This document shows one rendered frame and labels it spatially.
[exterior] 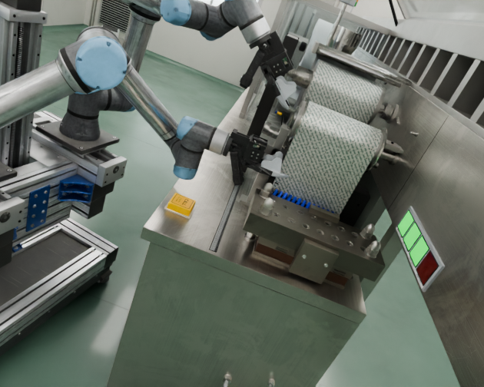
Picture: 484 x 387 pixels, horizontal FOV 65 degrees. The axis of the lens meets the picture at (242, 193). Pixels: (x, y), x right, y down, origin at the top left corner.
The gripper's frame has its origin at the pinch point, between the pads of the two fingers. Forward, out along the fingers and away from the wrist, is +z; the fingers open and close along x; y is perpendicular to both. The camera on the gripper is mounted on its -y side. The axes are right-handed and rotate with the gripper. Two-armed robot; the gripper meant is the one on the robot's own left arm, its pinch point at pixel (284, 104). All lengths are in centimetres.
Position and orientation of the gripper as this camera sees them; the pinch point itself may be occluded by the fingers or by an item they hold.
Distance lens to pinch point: 118.1
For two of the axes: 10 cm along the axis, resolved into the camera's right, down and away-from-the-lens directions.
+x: 1.5, -4.4, 8.9
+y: 8.6, -3.8, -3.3
